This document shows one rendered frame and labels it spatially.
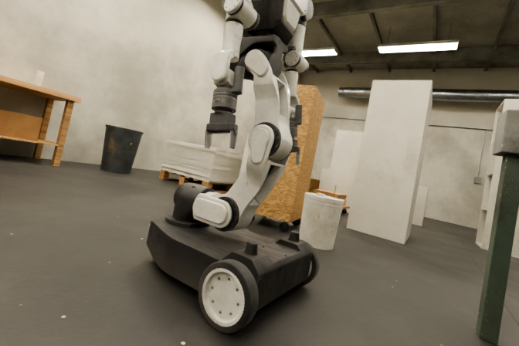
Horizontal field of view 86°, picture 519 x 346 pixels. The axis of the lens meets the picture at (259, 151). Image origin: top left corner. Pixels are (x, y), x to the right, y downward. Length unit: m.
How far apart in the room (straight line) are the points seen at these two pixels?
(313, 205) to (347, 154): 3.24
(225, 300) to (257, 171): 0.45
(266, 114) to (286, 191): 1.31
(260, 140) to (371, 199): 2.46
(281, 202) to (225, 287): 1.52
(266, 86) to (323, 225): 1.27
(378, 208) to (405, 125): 0.95
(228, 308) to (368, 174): 2.69
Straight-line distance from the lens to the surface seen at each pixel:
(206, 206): 1.21
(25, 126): 4.26
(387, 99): 3.55
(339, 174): 5.25
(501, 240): 1.53
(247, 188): 1.14
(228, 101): 0.99
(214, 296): 0.98
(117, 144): 4.44
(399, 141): 3.42
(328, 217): 2.13
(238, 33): 1.11
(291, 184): 2.36
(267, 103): 1.16
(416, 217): 6.04
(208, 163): 3.96
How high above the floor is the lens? 0.50
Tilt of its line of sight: 3 degrees up
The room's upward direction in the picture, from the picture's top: 11 degrees clockwise
